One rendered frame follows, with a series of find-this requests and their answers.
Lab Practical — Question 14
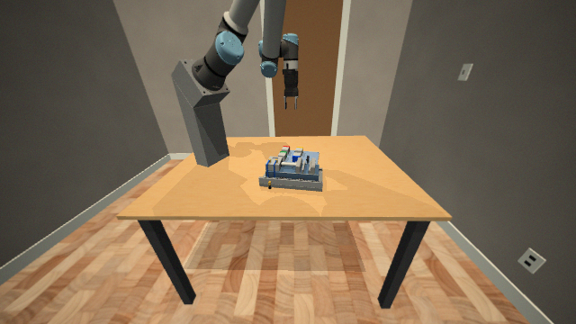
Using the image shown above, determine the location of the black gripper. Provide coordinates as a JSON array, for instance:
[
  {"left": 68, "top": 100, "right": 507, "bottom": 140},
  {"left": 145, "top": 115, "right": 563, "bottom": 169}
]
[{"left": 283, "top": 60, "right": 299, "bottom": 110}]

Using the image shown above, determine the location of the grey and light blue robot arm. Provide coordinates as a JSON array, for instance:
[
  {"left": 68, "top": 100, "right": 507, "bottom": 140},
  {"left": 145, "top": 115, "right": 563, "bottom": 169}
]
[{"left": 192, "top": 0, "right": 299, "bottom": 91}]

